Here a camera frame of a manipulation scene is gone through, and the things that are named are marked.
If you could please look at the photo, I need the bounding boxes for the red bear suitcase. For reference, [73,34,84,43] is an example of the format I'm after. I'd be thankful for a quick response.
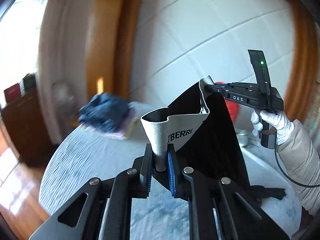
[224,97,240,123]

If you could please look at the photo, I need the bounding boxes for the black camera box green light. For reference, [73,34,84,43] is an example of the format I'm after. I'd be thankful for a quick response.
[248,50,271,95]

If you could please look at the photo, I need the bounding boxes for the black pants grey waistband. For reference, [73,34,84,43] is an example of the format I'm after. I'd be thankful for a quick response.
[140,76,286,201]

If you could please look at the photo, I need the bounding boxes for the beige sleeved forearm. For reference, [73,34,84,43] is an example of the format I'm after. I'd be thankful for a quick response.
[277,120,319,216]

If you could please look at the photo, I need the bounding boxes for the white gloved hand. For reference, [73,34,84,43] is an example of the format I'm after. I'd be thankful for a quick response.
[251,110,295,146]

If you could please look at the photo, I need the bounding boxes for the dark wooden cabinet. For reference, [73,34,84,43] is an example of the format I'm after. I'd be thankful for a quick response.
[1,89,54,166]

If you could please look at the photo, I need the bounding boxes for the dark blue folded jeans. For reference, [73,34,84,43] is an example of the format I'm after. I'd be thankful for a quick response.
[78,93,129,133]

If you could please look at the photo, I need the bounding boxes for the black cable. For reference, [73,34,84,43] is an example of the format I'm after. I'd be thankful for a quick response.
[274,134,320,189]

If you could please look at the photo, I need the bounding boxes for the folded pastel clothes stack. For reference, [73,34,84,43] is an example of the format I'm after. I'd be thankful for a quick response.
[83,107,138,140]

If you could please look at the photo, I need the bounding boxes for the white curtain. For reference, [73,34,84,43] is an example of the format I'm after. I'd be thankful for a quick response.
[36,0,94,144]

